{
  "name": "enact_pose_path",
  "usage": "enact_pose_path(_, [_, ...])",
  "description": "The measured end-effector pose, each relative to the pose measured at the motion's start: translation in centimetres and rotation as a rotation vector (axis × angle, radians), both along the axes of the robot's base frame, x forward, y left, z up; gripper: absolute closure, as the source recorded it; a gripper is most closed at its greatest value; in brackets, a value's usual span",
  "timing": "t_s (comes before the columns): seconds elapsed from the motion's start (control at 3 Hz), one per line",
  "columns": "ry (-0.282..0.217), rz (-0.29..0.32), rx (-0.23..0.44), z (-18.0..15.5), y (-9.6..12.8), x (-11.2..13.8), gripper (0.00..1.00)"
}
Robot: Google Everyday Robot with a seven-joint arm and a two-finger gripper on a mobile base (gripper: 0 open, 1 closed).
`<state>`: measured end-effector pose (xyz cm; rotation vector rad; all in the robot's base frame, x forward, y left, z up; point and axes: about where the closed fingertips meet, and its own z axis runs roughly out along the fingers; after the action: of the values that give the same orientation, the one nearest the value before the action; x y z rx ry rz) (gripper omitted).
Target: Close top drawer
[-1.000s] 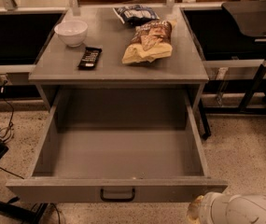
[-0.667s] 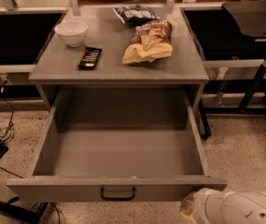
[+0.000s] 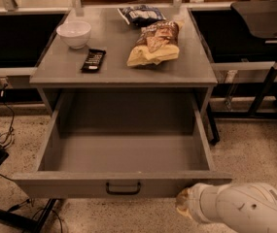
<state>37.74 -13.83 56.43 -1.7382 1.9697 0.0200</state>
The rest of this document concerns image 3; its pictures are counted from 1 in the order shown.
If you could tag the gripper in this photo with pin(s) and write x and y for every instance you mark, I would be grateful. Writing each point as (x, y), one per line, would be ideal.
(196, 200)

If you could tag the grey top drawer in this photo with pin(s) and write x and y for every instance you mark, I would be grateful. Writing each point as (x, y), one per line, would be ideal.
(155, 139)

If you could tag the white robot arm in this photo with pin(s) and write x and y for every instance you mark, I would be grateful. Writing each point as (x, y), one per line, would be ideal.
(245, 208)

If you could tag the grey drawer cabinet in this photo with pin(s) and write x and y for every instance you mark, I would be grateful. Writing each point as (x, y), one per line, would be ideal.
(61, 66)

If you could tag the yellow brown chip bag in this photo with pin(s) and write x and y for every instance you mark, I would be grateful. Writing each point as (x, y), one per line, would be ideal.
(158, 42)

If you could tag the black candy bar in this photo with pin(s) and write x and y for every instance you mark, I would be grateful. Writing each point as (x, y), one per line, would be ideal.
(93, 61)

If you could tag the dark blue chip bag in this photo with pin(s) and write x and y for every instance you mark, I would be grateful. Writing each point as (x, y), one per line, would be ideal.
(141, 15)

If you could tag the white ceramic bowl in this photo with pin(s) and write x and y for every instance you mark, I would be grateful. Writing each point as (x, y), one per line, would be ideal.
(75, 34)

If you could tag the black top drawer handle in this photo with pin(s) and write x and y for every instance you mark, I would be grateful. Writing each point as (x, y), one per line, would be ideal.
(123, 190)

